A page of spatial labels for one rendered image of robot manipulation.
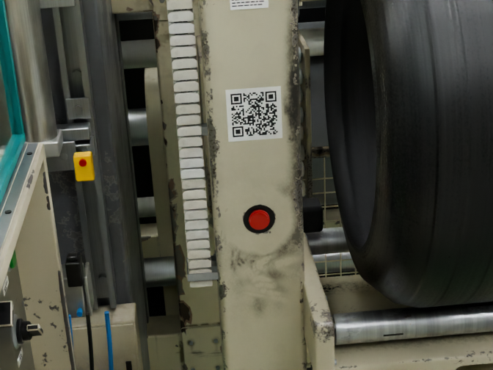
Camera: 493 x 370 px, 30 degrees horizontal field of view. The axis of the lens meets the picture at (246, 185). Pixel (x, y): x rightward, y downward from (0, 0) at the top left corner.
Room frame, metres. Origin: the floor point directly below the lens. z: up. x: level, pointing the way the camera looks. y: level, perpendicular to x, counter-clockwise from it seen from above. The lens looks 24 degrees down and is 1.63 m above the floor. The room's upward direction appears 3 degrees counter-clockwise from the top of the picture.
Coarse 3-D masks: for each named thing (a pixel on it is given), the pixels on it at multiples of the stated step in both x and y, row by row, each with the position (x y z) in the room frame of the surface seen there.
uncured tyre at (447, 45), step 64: (384, 0) 1.11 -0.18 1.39; (448, 0) 1.07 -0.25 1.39; (384, 64) 1.07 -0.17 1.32; (448, 64) 1.02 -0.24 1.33; (384, 128) 1.06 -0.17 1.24; (448, 128) 1.00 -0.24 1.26; (384, 192) 1.05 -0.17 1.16; (448, 192) 0.99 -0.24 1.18; (384, 256) 1.07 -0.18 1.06; (448, 256) 1.01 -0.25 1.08
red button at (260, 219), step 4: (252, 212) 1.19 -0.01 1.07; (256, 212) 1.19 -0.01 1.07; (260, 212) 1.19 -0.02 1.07; (264, 212) 1.19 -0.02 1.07; (252, 216) 1.19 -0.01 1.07; (256, 216) 1.19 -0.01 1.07; (260, 216) 1.19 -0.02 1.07; (264, 216) 1.19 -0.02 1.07; (268, 216) 1.19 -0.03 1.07; (252, 220) 1.19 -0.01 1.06; (256, 220) 1.19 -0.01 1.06; (260, 220) 1.19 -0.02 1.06; (264, 220) 1.19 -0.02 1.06; (268, 220) 1.19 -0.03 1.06; (252, 224) 1.19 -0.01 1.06; (256, 224) 1.19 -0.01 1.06; (260, 224) 1.19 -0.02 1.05; (264, 224) 1.19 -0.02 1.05; (268, 224) 1.19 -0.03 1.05; (256, 228) 1.19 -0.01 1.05; (260, 228) 1.19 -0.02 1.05
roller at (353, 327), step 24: (360, 312) 1.15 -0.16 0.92; (384, 312) 1.15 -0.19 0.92; (408, 312) 1.14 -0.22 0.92; (432, 312) 1.14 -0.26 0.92; (456, 312) 1.14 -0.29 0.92; (480, 312) 1.14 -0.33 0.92; (336, 336) 1.12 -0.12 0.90; (360, 336) 1.12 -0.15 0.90; (384, 336) 1.12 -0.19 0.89; (408, 336) 1.13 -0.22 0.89; (432, 336) 1.14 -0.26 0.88
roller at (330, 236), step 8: (320, 232) 1.42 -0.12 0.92; (328, 232) 1.42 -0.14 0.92; (336, 232) 1.42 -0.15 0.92; (312, 240) 1.40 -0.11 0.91; (320, 240) 1.40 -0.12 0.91; (328, 240) 1.40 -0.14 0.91; (336, 240) 1.40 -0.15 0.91; (344, 240) 1.40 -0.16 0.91; (312, 248) 1.40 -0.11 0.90; (320, 248) 1.40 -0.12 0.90; (328, 248) 1.40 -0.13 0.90; (336, 248) 1.40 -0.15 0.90; (344, 248) 1.40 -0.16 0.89
